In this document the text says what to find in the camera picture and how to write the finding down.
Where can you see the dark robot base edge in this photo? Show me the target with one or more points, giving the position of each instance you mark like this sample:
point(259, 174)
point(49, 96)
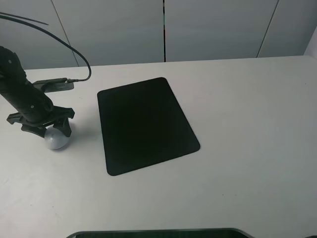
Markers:
point(175, 233)

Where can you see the grey computer mouse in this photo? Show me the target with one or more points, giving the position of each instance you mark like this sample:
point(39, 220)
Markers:
point(55, 139)

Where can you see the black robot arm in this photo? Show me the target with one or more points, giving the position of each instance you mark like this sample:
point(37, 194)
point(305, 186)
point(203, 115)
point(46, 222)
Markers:
point(14, 85)

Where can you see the black mouse pad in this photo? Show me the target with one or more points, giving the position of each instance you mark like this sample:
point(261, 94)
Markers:
point(142, 125)

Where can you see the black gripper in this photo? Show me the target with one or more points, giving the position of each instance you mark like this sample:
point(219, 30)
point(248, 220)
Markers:
point(34, 120)

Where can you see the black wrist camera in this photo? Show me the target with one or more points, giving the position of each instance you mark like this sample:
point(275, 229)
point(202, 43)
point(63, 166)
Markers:
point(54, 85)

